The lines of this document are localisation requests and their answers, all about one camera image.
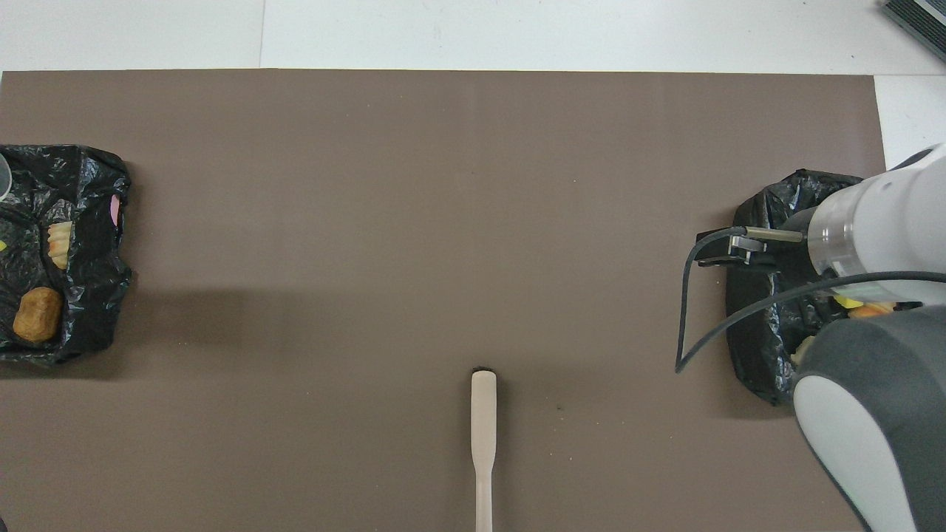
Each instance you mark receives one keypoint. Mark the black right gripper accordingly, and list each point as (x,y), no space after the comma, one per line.
(794,244)

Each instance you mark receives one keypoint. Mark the striped toy croissant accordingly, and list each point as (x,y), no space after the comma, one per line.
(804,351)
(872,310)
(59,245)

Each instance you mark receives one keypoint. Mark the beige brush black bristles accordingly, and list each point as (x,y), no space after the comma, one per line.
(483,436)

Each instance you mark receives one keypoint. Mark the brown toy bread roll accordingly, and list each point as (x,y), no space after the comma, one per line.
(37,315)

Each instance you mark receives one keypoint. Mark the beige plastic dustpan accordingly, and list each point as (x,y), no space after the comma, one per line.
(4,177)

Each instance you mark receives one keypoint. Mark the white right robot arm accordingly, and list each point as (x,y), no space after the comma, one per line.
(879,222)

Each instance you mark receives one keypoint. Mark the black trash bag bin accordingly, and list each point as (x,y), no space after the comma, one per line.
(761,332)

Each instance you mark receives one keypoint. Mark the black bag bin pink patch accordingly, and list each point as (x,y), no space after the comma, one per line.
(89,258)

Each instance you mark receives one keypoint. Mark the dark ribbed panel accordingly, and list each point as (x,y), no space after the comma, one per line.
(920,18)

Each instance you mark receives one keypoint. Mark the brown table mat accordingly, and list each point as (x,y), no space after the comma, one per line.
(369,222)

